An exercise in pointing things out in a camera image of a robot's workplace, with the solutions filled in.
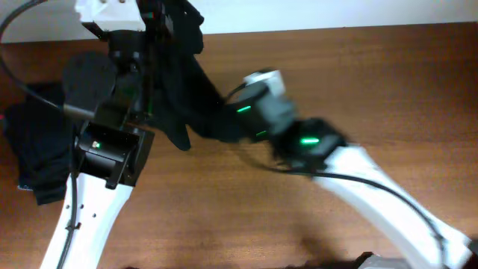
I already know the black t-shirt with logo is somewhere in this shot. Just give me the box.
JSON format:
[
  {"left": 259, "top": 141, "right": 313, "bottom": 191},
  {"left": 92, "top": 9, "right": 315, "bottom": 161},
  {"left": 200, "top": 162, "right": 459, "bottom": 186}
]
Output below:
[{"left": 144, "top": 1, "right": 246, "bottom": 151}]

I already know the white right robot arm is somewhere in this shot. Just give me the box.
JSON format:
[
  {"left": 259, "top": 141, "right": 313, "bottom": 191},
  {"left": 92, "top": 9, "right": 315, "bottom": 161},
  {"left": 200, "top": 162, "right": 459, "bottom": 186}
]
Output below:
[{"left": 231, "top": 69, "right": 477, "bottom": 269}]

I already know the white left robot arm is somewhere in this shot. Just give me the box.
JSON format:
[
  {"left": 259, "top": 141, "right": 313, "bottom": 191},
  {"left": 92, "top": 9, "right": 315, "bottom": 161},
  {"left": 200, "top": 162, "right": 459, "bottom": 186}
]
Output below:
[{"left": 41, "top": 0, "right": 154, "bottom": 268}]

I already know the stack of folded dark clothes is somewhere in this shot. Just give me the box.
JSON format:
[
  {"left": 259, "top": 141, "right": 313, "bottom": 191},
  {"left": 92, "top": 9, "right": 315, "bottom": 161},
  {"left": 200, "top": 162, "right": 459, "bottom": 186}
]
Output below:
[{"left": 2, "top": 96, "right": 73, "bottom": 205}]

